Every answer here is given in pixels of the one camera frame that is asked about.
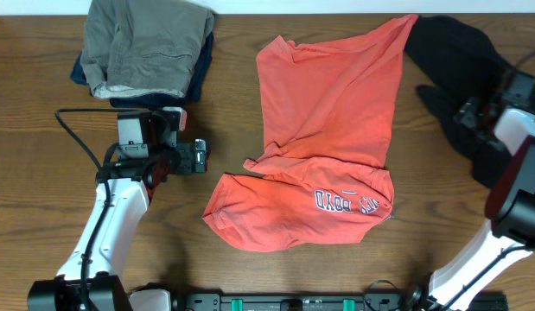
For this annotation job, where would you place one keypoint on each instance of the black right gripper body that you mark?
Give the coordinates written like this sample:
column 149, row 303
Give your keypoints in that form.
column 474, row 115

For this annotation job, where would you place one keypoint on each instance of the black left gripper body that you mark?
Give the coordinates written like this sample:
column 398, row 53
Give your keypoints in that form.
column 179, row 160

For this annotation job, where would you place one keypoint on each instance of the black garment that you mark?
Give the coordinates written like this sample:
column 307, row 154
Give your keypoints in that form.
column 462, row 63

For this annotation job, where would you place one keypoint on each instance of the orange soccer t-shirt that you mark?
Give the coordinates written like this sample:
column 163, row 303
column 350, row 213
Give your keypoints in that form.
column 327, row 112

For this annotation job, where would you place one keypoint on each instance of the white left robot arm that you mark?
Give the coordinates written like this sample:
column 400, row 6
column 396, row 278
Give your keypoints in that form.
column 91, row 277

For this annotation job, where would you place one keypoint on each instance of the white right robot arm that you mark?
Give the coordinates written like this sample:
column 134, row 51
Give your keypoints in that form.
column 507, row 235

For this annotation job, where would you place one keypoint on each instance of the folded navy garment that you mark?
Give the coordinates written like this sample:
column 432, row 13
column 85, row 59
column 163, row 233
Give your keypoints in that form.
column 193, row 93

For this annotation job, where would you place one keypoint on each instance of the folded grey trousers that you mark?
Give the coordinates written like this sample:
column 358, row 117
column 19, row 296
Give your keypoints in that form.
column 139, row 47

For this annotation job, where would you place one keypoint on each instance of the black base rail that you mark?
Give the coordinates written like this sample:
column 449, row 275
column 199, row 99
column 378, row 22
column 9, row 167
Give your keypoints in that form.
column 368, row 302

